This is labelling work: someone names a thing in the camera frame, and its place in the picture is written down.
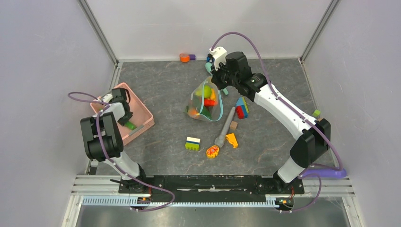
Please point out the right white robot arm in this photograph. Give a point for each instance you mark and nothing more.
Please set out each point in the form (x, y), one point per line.
(312, 136)

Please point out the blue green red block stack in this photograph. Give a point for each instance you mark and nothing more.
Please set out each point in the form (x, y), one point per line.
(241, 108)

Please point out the green toy pear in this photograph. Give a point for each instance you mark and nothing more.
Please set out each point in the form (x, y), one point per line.
(204, 91)

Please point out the green white brick stack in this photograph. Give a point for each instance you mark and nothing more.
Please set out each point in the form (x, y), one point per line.
(192, 143)

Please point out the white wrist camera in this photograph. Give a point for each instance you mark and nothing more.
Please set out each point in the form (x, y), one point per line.
(219, 55)
(106, 99)

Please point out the blue toy car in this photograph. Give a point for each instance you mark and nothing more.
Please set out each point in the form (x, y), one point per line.
(210, 58)

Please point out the small brown cube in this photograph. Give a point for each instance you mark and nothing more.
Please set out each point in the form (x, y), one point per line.
(233, 125)

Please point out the clear zip top bag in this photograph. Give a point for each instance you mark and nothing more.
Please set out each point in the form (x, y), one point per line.
(196, 102)

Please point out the pink plastic basket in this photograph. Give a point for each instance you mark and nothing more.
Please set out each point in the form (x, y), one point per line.
(142, 118)

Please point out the lime green cube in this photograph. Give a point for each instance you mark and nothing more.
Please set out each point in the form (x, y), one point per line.
(316, 113)

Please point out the yellow red round toy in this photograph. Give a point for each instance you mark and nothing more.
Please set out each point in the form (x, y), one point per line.
(212, 152)

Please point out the yellow toy corn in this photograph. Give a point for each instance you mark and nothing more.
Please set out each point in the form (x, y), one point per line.
(212, 95)

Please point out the orange half-round block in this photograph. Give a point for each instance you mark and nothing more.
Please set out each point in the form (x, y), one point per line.
(184, 57)

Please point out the orange toy wedge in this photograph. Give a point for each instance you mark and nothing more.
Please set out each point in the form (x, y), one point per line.
(231, 138)

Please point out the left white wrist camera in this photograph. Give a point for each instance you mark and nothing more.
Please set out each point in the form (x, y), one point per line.
(106, 99)

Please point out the grey toy microphone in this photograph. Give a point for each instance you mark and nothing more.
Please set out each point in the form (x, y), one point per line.
(220, 139)

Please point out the light green toy bean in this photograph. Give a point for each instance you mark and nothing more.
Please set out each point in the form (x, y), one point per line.
(131, 126)

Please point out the orange green toy mango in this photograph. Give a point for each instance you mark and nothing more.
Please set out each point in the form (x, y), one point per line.
(192, 112)

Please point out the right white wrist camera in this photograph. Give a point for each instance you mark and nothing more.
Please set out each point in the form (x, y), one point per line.
(219, 55)

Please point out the mint green toy microphone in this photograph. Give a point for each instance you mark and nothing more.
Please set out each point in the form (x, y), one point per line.
(208, 67)

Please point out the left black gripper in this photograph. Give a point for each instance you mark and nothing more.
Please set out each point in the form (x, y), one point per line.
(122, 121)

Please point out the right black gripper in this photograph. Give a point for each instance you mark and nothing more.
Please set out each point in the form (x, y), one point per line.
(215, 78)

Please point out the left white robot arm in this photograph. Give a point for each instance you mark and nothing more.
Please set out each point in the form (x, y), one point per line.
(103, 141)

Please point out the dark green toy cucumber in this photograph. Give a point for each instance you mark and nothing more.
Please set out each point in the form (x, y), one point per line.
(206, 113)

